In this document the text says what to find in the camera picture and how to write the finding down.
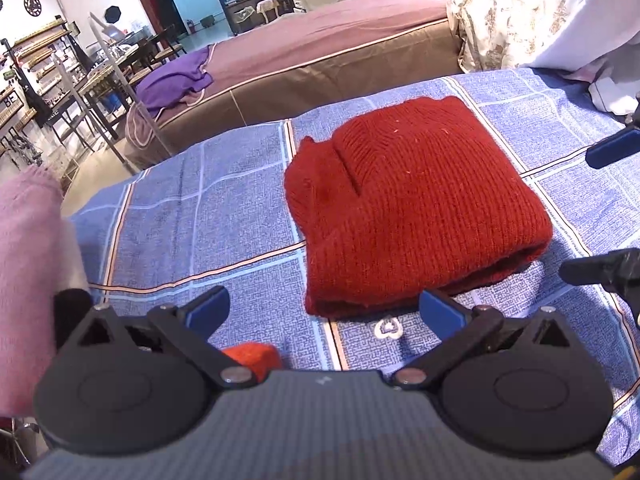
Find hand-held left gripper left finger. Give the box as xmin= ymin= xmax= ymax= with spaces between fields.
xmin=75 ymin=286 xmax=253 ymax=390

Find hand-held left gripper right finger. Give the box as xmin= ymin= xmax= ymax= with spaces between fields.
xmin=391 ymin=289 xmax=571 ymax=388

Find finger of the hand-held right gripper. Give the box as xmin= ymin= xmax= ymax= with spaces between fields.
xmin=585 ymin=110 xmax=640 ymax=170
xmin=558 ymin=249 xmax=640 ymax=328

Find red knit cardigan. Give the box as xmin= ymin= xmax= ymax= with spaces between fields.
xmin=284 ymin=96 xmax=554 ymax=319

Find orange fuzzy cloth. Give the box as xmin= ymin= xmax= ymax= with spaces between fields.
xmin=221 ymin=342 xmax=282 ymax=382

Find blue checked bedsheet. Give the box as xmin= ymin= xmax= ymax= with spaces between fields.
xmin=67 ymin=67 xmax=640 ymax=468

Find floral blanket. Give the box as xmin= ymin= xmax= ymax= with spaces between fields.
xmin=402 ymin=0 xmax=591 ymax=73

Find pink fuzzy cloth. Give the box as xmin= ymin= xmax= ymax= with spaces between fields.
xmin=0 ymin=164 xmax=92 ymax=417

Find purple cloth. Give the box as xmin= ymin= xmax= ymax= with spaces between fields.
xmin=135 ymin=45 xmax=215 ymax=118

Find small table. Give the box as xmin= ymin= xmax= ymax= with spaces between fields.
xmin=75 ymin=67 xmax=128 ymax=161

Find dark chair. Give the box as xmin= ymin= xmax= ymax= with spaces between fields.
xmin=145 ymin=25 xmax=188 ymax=63

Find brown bed mattress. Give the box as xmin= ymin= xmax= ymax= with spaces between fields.
xmin=122 ymin=0 xmax=463 ymax=171

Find dark cabinet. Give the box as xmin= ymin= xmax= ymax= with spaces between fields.
xmin=219 ymin=0 xmax=296 ymax=36

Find wooden shelf rack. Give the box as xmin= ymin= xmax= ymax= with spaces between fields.
xmin=0 ymin=17 xmax=83 ymax=133

